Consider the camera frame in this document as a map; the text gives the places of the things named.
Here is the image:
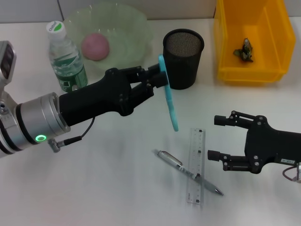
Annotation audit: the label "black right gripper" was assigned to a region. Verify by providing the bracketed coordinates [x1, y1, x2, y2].
[207, 110, 301, 175]

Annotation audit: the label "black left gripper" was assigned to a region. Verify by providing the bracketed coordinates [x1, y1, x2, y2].
[58, 63, 169, 128]

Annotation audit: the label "blue and teal scissors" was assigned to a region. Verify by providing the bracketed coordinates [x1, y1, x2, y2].
[158, 54, 179, 132]

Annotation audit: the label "pink toy peach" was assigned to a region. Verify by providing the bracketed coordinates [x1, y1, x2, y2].
[81, 32, 111, 62]

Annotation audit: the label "clear bottle with green label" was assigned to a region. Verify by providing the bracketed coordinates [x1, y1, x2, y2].
[46, 20, 89, 94]

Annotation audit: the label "green plastic wrapper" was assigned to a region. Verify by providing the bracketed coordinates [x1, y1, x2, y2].
[232, 37, 254, 63]

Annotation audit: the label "clear plastic ruler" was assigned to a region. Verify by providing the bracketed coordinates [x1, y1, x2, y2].
[187, 128, 206, 204]

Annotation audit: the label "green translucent fruit bowl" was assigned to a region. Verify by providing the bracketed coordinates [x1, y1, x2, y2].
[62, 2, 153, 77]

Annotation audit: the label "silver ballpoint pen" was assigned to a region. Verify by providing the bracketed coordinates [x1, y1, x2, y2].
[154, 149, 224, 196]

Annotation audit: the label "black mesh cup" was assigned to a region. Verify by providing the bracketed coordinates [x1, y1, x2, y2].
[163, 28, 205, 90]

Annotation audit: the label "yellow plastic bin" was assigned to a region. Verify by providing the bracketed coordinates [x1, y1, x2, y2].
[213, 0, 296, 86]

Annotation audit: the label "right gripper cable with plugs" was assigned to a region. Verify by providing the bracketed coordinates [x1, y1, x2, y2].
[282, 161, 301, 184]

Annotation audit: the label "gripper cable with plugs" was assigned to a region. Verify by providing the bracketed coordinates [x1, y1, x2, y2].
[48, 116, 96, 153]
[282, 161, 301, 184]

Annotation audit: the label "left gripper cable with plugs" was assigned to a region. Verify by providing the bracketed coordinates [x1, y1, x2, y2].
[48, 116, 96, 153]

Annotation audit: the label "grey vertical wall trim strip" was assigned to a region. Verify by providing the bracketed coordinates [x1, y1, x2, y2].
[57, 0, 65, 22]

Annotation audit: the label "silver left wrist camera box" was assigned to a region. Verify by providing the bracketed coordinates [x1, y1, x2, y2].
[0, 41, 17, 83]

